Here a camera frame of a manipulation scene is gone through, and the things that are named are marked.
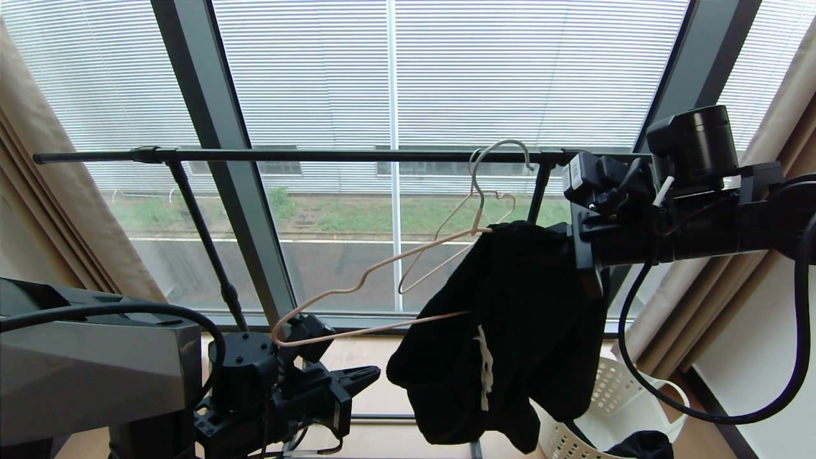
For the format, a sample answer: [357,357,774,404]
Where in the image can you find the black shorts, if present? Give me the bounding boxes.
[386,220,609,455]

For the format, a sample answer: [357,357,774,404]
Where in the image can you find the black clothes rack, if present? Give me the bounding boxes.
[32,147,651,459]

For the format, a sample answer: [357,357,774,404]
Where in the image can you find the beige curtain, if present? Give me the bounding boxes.
[0,19,166,303]
[611,19,816,383]

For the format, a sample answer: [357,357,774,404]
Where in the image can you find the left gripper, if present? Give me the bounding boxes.
[268,376,353,447]

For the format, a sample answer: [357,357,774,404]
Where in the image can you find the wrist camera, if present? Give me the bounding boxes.
[280,312,337,365]
[562,152,657,217]

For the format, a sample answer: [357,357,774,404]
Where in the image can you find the white laundry basket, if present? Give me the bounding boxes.
[535,356,690,459]

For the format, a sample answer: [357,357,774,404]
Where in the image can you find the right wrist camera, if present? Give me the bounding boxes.
[562,152,657,217]

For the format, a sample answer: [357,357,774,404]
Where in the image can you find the black garment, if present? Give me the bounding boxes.
[606,430,675,459]

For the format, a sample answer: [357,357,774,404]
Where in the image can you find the window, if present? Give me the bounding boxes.
[0,0,816,335]

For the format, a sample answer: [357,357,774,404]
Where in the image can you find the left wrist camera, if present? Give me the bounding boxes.
[280,312,337,365]

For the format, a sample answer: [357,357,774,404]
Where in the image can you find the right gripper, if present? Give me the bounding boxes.
[572,204,747,297]

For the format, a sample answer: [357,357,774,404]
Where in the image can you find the pink clothes hanger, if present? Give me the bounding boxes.
[398,190,516,295]
[271,139,535,348]

